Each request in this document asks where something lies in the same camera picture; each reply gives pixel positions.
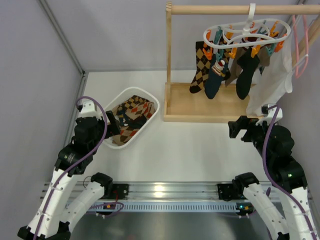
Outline aluminium mounting rail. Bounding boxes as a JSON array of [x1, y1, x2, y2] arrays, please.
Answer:
[[39, 181, 313, 213]]

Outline brown argyle sock left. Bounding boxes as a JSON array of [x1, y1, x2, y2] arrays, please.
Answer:
[[189, 41, 213, 94]]

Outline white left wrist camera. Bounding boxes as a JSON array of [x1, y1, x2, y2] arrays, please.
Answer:
[[76, 100, 99, 118]]

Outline tan brown sock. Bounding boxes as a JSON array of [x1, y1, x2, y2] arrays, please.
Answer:
[[224, 47, 247, 87]]

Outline pink clothes hanger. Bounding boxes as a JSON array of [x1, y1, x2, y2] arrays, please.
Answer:
[[291, 14, 309, 79]]

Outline argyle socks in basket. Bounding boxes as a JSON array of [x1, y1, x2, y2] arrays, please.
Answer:
[[112, 95, 156, 146]]

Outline brown argyle sock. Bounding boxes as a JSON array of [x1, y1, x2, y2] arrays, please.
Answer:
[[221, 44, 235, 81], [189, 41, 213, 94]]

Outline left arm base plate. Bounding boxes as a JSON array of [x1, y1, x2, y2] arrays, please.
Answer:
[[109, 183, 130, 200]]

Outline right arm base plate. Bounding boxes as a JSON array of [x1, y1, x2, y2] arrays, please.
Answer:
[[217, 183, 239, 202]]

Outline white cloth garment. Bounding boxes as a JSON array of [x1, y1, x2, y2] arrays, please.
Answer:
[[246, 36, 293, 116]]

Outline wooden clothes rack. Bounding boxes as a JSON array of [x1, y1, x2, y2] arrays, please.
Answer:
[[164, 2, 320, 123]]

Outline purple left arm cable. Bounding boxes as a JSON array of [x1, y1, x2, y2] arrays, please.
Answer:
[[33, 96, 125, 238]]

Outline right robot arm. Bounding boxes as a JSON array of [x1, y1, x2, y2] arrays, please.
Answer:
[[228, 116, 320, 240]]

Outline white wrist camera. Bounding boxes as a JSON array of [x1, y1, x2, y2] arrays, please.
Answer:
[[255, 104, 283, 126], [76, 100, 99, 118]]

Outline white clip sock hanger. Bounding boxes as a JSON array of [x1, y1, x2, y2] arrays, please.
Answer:
[[203, 3, 291, 59]]

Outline black sock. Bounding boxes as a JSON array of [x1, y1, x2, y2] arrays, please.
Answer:
[[236, 47, 260, 100]]

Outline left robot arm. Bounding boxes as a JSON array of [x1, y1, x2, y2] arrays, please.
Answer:
[[17, 110, 120, 240]]

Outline teal patterned sock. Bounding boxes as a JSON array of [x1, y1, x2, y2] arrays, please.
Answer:
[[204, 54, 227, 100]]

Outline white plastic laundry basket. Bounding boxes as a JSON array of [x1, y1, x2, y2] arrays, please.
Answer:
[[103, 87, 160, 150]]

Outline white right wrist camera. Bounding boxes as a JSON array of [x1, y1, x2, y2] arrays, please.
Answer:
[[255, 104, 283, 126]]

